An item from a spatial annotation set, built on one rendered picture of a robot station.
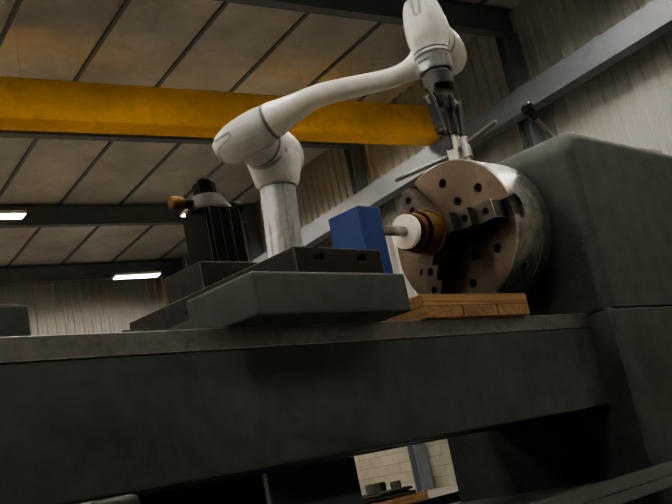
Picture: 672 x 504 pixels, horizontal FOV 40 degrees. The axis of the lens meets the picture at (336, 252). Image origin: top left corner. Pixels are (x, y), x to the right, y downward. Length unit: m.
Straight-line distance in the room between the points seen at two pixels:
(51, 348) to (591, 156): 1.31
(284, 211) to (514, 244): 0.89
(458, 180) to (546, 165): 0.19
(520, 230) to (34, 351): 1.06
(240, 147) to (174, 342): 1.36
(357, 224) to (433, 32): 0.79
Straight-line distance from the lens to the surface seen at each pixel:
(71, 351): 1.07
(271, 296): 1.18
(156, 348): 1.13
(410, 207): 1.91
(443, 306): 1.51
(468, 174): 1.89
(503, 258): 1.83
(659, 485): 1.71
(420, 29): 2.31
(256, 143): 2.44
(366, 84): 2.45
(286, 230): 2.52
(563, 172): 1.95
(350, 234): 1.65
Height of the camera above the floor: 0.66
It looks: 13 degrees up
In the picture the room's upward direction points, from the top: 12 degrees counter-clockwise
